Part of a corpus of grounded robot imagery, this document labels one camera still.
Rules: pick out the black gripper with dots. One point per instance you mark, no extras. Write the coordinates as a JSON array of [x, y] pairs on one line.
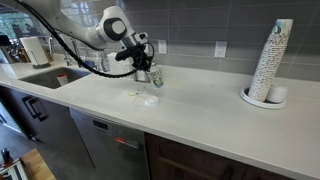
[[143, 56]]

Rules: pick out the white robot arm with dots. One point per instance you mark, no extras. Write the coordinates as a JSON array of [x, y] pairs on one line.
[[73, 23]]

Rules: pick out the red-rimmed white cup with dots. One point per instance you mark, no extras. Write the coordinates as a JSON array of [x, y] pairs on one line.
[[62, 79]]

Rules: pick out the steel kitchen sink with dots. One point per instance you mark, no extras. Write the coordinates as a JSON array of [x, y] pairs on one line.
[[46, 80]]

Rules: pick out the dark countertop appliance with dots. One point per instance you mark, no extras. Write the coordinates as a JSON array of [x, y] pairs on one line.
[[10, 50]]

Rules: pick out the metal napkin holder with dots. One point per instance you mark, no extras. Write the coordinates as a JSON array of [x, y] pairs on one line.
[[140, 76]]

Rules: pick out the cream plastic spoon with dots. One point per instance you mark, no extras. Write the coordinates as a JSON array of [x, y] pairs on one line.
[[136, 95]]

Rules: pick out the white paper towel stack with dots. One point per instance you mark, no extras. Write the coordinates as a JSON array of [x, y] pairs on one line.
[[116, 66]]

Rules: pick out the clear pump soap dispenser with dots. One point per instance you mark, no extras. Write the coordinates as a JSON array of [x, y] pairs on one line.
[[91, 61]]

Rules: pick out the stainless steel dishwasher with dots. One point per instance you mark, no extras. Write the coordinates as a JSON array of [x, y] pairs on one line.
[[113, 146]]

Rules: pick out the brown wooden cabinet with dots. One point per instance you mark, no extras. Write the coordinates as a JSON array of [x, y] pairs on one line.
[[200, 163]]

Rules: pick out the white round tray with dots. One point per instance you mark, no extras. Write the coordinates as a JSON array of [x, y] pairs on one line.
[[256, 102]]

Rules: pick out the paper towel roll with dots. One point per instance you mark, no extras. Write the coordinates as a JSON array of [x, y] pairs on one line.
[[33, 50]]

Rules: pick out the tall stack of paper cups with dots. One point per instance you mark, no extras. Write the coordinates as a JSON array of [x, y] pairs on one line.
[[270, 60]]

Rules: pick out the stack of white lids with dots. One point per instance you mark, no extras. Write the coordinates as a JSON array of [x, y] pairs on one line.
[[277, 93]]

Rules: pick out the light wooden table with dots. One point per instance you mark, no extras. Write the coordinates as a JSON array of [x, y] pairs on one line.
[[36, 165]]

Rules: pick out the red and black tool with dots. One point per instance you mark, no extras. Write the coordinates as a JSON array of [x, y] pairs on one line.
[[6, 158]]

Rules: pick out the white wall outlet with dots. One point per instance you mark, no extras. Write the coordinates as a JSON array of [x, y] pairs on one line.
[[220, 49], [162, 46]]

